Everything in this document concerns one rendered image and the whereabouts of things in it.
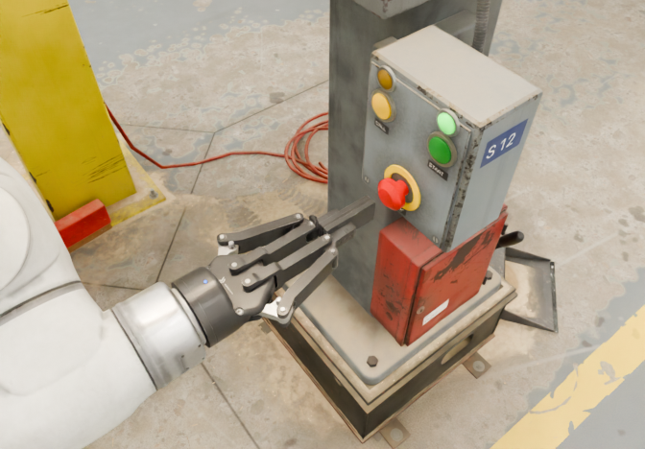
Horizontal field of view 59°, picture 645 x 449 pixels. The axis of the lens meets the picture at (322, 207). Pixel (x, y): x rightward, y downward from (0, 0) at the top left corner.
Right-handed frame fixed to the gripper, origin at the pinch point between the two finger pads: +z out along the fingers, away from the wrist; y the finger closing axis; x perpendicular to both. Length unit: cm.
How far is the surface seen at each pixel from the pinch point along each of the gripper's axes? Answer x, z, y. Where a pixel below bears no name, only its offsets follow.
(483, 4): 12.1, 30.0, -9.9
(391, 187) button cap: 1.8, 6.2, 0.3
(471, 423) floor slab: -97, 37, 11
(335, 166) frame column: -33, 26, -34
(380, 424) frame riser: -96, 17, -3
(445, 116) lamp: 14.0, 8.1, 4.4
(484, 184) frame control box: 4.7, 12.4, 8.0
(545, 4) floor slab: -97, 224, -112
